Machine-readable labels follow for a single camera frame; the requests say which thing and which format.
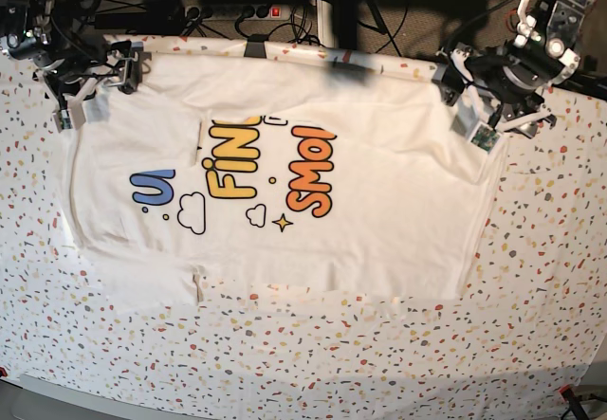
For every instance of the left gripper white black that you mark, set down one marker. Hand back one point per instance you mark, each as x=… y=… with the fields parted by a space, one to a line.
x=482 y=91

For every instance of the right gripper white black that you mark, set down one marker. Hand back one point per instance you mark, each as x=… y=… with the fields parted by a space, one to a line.
x=71 y=82

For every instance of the white printed T-shirt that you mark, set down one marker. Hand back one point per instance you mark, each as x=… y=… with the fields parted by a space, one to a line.
x=254 y=172

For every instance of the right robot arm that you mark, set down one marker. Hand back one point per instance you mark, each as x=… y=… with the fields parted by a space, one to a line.
x=45 y=31

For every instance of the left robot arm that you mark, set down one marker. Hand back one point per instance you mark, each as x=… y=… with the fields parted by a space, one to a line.
x=544 y=47

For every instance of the white power strip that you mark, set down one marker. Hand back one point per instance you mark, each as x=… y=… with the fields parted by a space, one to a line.
x=225 y=12

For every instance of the black table clamp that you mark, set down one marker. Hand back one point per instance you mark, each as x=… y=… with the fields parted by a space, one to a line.
x=256 y=46

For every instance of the terrazzo patterned tablecloth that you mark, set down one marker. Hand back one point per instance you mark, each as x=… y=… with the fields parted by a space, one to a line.
x=528 y=320

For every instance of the red black corner clamp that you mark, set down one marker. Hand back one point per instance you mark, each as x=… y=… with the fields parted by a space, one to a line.
x=574 y=406

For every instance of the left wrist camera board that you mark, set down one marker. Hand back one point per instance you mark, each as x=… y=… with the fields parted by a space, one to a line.
x=485 y=138

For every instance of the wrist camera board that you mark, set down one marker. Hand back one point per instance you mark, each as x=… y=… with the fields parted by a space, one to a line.
x=485 y=138
x=63 y=119

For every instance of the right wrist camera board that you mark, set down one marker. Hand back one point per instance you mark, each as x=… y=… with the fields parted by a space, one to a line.
x=63 y=119

